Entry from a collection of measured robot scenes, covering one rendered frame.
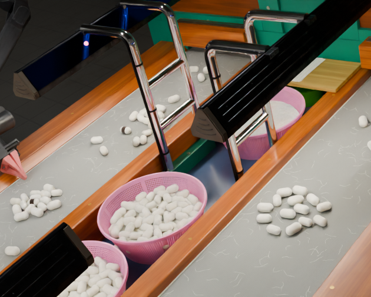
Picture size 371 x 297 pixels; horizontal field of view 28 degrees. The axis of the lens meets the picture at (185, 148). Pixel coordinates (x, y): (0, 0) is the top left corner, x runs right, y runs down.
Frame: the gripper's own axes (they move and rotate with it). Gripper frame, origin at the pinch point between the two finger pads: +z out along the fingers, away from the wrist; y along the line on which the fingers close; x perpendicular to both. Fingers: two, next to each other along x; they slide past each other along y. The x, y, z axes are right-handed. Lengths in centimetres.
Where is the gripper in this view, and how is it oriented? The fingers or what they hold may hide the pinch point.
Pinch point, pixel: (23, 176)
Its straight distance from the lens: 205.9
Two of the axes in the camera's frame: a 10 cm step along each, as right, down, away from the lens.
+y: 6.3, -5.2, 5.8
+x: -3.0, 5.2, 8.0
